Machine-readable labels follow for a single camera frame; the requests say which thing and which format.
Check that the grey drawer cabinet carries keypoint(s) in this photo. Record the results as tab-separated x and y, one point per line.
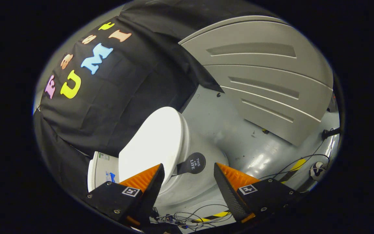
265	84

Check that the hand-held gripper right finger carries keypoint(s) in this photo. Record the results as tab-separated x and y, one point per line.
227	195

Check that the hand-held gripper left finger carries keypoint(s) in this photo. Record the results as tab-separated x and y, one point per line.
151	195

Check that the black backdrop cloth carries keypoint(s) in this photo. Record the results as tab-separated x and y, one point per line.
118	107

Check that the black power plug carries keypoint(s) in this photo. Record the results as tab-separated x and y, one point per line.
328	133

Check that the black round lid lifter tab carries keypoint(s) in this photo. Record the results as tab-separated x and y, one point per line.
195	162

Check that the yellow black hazard tape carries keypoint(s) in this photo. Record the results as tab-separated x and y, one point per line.
219	214
295	165

